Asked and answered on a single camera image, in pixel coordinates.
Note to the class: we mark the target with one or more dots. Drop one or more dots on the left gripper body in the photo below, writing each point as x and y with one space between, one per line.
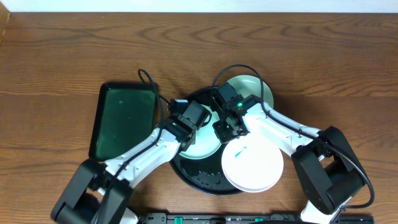
189 139

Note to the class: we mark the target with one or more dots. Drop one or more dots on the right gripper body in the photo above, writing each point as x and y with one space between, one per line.
226 131

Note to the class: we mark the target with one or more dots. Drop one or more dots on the mint plate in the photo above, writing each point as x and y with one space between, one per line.
206 141
246 85

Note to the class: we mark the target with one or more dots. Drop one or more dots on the white plate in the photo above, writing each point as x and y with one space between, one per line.
252 163

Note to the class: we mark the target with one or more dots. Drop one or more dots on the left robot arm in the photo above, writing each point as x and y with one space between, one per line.
100 192

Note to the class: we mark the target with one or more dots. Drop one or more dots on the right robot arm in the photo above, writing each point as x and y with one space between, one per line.
328 170

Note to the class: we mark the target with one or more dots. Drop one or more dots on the round black tray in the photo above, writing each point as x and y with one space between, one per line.
205 175

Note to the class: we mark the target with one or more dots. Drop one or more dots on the rectangular black tray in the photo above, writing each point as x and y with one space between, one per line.
125 116

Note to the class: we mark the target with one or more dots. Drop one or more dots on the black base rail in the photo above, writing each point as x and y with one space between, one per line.
163 218

